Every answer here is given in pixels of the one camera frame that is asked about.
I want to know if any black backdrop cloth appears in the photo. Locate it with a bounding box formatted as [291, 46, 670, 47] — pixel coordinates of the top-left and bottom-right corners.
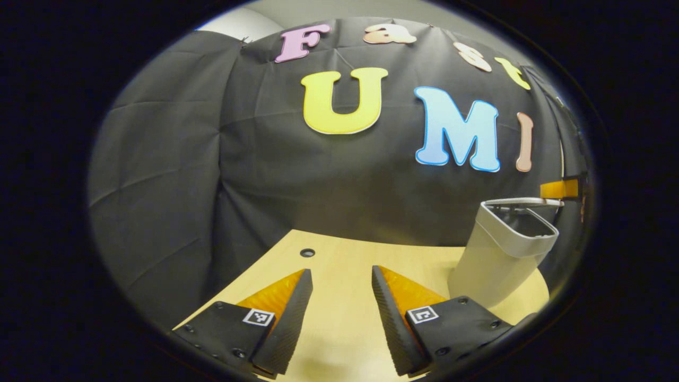
[88, 19, 589, 329]

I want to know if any white desktop garbage bin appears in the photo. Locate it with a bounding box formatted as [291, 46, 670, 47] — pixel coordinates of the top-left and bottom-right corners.
[447, 197, 564, 309]

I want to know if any wooden desktop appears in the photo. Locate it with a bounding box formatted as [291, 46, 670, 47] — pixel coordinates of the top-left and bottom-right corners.
[175, 229, 550, 382]

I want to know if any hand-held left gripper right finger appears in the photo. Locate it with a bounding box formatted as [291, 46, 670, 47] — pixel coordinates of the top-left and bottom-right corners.
[371, 265, 514, 377]

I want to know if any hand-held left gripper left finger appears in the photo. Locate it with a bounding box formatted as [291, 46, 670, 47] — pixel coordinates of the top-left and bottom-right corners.
[172, 268, 314, 378]

